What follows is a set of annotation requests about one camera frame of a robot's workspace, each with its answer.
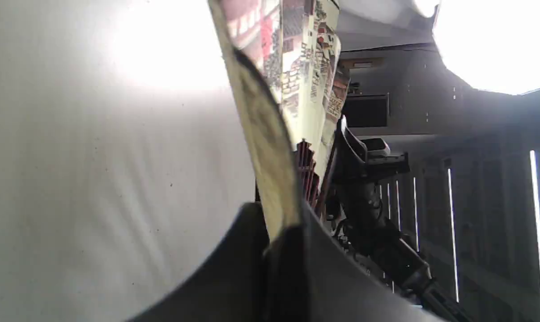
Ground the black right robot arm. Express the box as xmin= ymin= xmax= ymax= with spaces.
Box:
xmin=332 ymin=116 xmax=470 ymax=322

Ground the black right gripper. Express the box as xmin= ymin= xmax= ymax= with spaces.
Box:
xmin=332 ymin=115 xmax=410 ymax=188

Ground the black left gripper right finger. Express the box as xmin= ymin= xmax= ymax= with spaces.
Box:
xmin=266 ymin=202 xmax=440 ymax=322

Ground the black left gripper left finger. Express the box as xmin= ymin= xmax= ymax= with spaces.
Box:
xmin=132 ymin=203 xmax=268 ymax=322

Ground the painted paper folding fan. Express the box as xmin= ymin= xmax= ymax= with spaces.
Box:
xmin=208 ymin=0 xmax=349 ymax=242

